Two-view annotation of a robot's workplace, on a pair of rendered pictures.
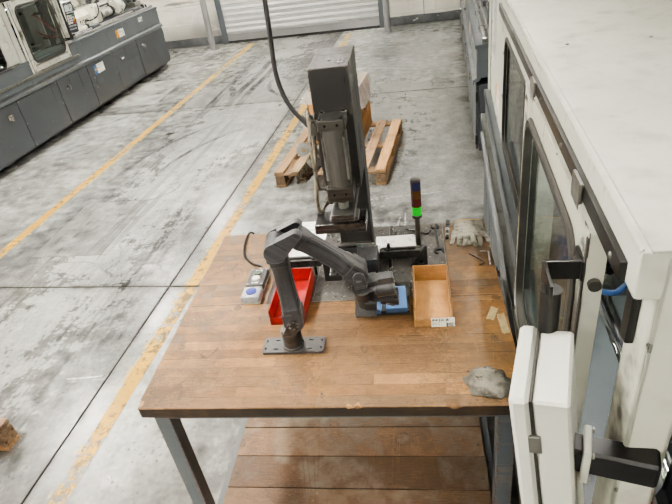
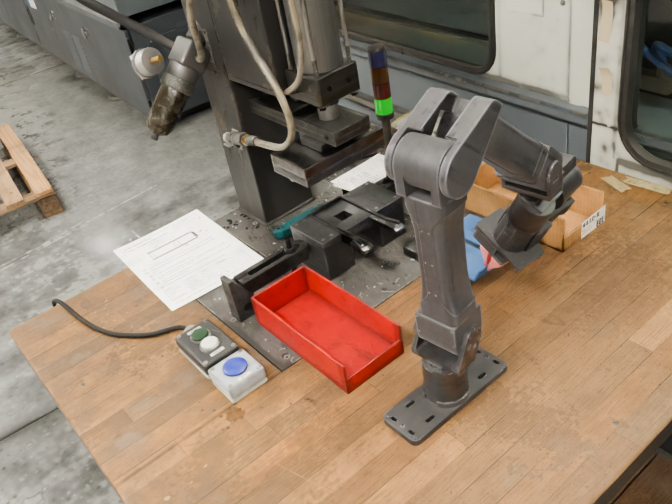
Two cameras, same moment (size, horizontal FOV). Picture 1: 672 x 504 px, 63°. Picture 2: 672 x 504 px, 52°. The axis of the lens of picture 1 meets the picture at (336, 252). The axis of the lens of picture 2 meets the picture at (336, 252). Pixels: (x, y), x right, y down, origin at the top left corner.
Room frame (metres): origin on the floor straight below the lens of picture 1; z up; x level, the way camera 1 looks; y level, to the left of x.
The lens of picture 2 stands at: (0.92, 0.74, 1.68)
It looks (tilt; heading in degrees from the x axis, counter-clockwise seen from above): 35 degrees down; 316
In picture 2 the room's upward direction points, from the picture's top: 11 degrees counter-clockwise
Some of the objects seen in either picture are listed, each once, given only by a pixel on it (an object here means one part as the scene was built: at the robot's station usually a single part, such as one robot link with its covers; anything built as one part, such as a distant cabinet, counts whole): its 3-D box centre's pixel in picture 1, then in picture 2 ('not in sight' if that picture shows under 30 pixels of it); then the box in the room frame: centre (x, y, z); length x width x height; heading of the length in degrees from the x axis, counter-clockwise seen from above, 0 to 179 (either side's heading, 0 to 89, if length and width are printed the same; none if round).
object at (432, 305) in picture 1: (432, 295); (528, 201); (1.46, -0.30, 0.93); 0.25 x 0.13 x 0.08; 169
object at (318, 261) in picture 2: (351, 264); (350, 231); (1.71, -0.05, 0.94); 0.20 x 0.10 x 0.07; 79
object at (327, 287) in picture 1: (361, 263); (338, 233); (1.78, -0.09, 0.88); 0.65 x 0.50 x 0.03; 79
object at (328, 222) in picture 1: (340, 187); (294, 88); (1.78, -0.05, 1.22); 0.26 x 0.18 x 0.30; 169
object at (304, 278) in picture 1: (292, 295); (324, 324); (1.58, 0.18, 0.93); 0.25 x 0.12 x 0.06; 169
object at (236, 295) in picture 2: not in sight; (245, 291); (1.75, 0.19, 0.95); 0.06 x 0.03 x 0.09; 79
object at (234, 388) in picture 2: (252, 297); (239, 380); (1.64, 0.33, 0.90); 0.07 x 0.07 x 0.06; 79
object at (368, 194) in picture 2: (350, 254); (346, 212); (1.71, -0.05, 0.98); 0.20 x 0.10 x 0.01; 79
